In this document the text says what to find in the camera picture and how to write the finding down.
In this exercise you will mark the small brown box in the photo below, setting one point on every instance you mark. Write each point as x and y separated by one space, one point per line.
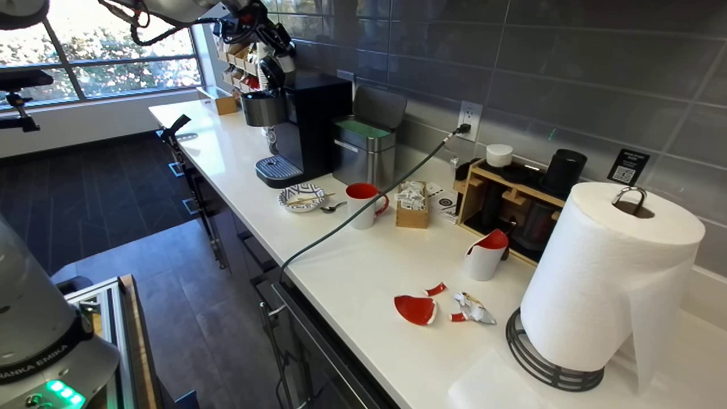
227 105

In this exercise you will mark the coffee pod carousel rack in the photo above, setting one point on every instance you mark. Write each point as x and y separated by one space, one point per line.
237 59

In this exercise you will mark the black tripod mount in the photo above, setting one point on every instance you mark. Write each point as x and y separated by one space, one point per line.
178 125

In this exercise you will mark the black silver Keurig coffee maker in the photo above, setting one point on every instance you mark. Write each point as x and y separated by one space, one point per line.
319 129

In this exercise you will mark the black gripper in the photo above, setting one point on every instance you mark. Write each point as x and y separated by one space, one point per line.
252 31

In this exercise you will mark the white round cap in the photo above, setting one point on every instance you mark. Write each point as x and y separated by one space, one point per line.
498 155

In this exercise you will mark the tiny red mug shard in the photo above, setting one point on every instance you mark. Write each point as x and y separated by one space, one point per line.
459 316

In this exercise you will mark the large red mug shard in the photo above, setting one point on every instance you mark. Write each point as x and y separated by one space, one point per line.
413 310

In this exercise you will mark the large glass window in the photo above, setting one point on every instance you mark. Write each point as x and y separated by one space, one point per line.
137 76

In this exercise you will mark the black canister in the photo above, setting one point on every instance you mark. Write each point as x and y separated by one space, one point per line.
566 174

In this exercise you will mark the stainless steel bin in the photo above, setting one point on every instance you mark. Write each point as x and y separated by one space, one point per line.
363 159

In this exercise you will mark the crumpled silver foil wrapper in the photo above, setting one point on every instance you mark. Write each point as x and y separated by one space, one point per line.
477 310

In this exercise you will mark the white mug red interior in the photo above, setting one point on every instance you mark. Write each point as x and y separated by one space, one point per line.
363 217

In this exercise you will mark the white paper towel roll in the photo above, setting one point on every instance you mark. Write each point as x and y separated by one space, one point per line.
598 287

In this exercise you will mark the blue white patterned bowl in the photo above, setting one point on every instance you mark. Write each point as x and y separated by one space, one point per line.
302 198

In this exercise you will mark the wooden countertop organizer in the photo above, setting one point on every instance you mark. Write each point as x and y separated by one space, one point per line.
484 198

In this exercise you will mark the broken white red mug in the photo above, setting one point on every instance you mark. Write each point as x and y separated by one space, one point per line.
480 262

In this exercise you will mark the black QR code sign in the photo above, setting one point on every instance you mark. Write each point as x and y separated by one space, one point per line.
628 167

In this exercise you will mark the aluminium robot cart frame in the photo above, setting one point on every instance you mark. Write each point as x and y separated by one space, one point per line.
114 326

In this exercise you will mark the small red mug shard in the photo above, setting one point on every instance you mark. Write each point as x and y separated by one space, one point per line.
436 289

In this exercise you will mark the white wall outlet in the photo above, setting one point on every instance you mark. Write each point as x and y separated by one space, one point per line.
468 114

